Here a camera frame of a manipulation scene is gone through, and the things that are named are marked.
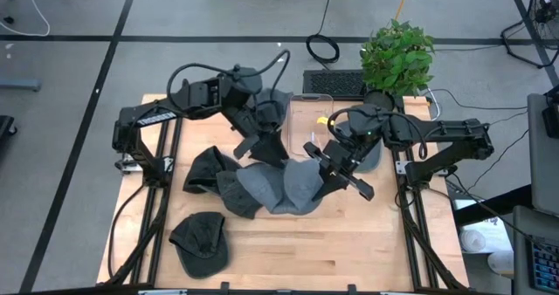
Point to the charcoal baseball cap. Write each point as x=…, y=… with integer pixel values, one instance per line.
x=236, y=199

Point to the blue-grey table foot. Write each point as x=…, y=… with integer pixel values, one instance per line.
x=19, y=84

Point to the person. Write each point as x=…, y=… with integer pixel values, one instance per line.
x=474, y=240

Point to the black table edge clip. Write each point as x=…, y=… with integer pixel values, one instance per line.
x=225, y=286
x=351, y=288

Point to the black device on desk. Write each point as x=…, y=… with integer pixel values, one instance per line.
x=552, y=120

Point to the black standing fan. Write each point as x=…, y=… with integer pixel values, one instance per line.
x=546, y=2

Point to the black chair part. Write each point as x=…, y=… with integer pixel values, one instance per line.
x=5, y=127

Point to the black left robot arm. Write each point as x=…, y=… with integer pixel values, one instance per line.
x=153, y=116

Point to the green plant in black pot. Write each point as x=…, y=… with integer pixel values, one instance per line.
x=395, y=59

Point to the white metal bracket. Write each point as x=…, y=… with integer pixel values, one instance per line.
x=399, y=293
x=161, y=292

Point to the light grey desk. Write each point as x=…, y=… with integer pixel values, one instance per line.
x=543, y=177

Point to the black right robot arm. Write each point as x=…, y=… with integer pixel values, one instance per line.
x=454, y=131

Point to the black caster wheel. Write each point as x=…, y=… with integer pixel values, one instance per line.
x=8, y=20

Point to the dark grey desk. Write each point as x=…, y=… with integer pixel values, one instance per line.
x=522, y=264

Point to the black baseball cap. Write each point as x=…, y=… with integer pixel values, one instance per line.
x=198, y=242
x=205, y=168

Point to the black floor grille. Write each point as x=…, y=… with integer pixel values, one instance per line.
x=332, y=83

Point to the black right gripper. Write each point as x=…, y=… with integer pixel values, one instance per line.
x=338, y=157

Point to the clear plastic bin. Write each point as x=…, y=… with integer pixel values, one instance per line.
x=305, y=111

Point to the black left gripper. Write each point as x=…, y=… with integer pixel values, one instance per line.
x=251, y=143

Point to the black desk crossbar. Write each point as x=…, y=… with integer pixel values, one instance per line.
x=489, y=205

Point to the backlit computer keyboard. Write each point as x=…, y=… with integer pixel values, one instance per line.
x=546, y=266

